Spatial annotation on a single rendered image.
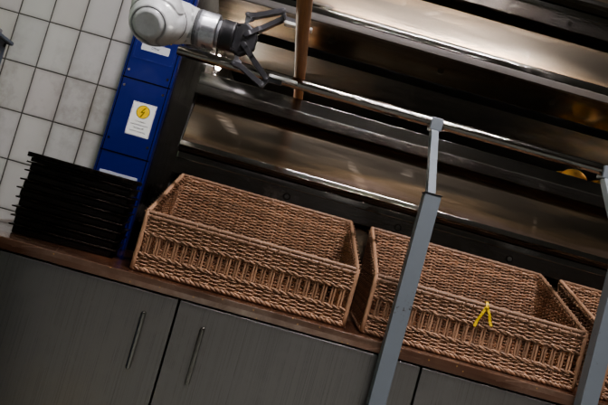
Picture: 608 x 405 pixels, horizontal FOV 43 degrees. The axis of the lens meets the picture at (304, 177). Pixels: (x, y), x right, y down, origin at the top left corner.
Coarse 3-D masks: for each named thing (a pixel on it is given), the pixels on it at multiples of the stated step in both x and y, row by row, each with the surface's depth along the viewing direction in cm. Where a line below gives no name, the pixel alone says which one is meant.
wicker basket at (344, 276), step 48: (192, 192) 234; (240, 192) 235; (144, 240) 194; (192, 240) 189; (240, 240) 189; (288, 240) 233; (336, 240) 234; (240, 288) 189; (288, 288) 189; (336, 288) 190
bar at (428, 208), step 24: (192, 48) 204; (240, 72) 205; (336, 96) 204; (360, 96) 205; (408, 120) 206; (432, 120) 204; (432, 144) 199; (504, 144) 205; (528, 144) 205; (432, 168) 191; (600, 168) 205; (432, 192) 184; (432, 216) 180; (408, 264) 180; (408, 288) 179; (408, 312) 179; (600, 312) 182; (384, 336) 182; (600, 336) 180; (384, 360) 178; (600, 360) 180; (384, 384) 178; (600, 384) 179
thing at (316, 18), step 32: (224, 0) 231; (256, 0) 228; (288, 32) 241; (320, 32) 235; (352, 32) 229; (384, 64) 245; (416, 64) 239; (448, 64) 233; (480, 64) 229; (512, 96) 242; (544, 96) 236; (576, 96) 230
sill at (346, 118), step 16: (208, 80) 241; (224, 80) 241; (256, 96) 241; (272, 96) 241; (288, 96) 242; (304, 112) 241; (320, 112) 242; (336, 112) 242; (368, 128) 242; (384, 128) 242; (400, 128) 242; (416, 144) 242; (448, 144) 242; (480, 160) 242; (496, 160) 242; (512, 160) 242; (544, 176) 242; (560, 176) 243; (592, 192) 243
